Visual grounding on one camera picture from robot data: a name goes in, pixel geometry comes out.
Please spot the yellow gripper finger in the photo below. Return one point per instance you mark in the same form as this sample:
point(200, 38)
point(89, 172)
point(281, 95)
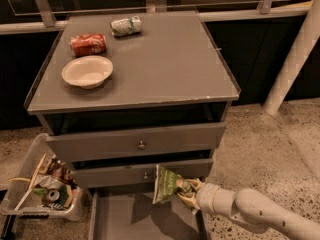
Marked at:
point(196, 184)
point(189, 199)

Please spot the clear plastic bin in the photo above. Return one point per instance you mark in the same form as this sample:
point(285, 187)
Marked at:
point(27, 188)

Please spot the grey middle drawer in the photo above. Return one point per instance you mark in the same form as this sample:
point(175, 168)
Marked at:
point(137, 174)

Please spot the white diagonal support pole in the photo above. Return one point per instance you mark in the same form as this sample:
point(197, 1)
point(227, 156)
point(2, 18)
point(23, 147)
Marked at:
point(301, 48)

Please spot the grey open bottom drawer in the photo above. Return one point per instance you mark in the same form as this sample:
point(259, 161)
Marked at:
point(128, 213)

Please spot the red soda can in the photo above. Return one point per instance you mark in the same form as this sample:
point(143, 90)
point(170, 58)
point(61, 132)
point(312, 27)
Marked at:
point(88, 44)

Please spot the brown snack wrapper in bin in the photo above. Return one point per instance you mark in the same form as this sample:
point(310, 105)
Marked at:
point(58, 170)

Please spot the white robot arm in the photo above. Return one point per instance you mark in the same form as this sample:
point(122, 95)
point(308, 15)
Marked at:
point(246, 208)

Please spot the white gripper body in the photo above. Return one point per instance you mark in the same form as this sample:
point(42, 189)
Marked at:
point(205, 197)

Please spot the grey drawer cabinet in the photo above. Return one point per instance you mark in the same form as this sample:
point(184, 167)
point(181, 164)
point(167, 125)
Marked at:
point(170, 74)

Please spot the green white soda can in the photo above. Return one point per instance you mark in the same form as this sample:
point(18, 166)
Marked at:
point(126, 26)

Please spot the metal railing with glass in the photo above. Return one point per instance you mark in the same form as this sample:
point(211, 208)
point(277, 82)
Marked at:
point(32, 16)

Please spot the green jalapeno chip bag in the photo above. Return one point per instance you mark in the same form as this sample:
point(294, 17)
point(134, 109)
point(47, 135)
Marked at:
point(168, 183)

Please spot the white paper bowl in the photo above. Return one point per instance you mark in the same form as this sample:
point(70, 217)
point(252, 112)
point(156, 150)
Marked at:
point(87, 72)

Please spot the grey top drawer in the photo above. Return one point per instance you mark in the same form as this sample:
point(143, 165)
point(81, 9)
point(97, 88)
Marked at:
point(136, 142)

